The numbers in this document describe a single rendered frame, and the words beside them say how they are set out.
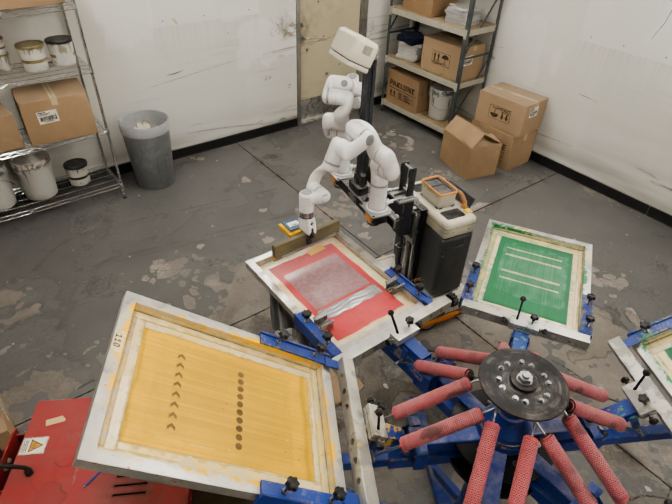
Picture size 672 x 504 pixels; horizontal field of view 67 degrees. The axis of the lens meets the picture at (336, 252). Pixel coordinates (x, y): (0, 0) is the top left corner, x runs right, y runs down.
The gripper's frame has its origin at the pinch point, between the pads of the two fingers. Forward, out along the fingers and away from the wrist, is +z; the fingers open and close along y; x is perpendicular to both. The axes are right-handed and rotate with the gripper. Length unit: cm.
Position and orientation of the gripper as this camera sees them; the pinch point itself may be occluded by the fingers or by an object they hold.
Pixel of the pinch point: (307, 238)
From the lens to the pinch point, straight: 265.7
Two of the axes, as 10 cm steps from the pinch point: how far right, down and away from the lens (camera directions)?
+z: -0.3, 7.8, 6.2
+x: -8.0, 3.6, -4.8
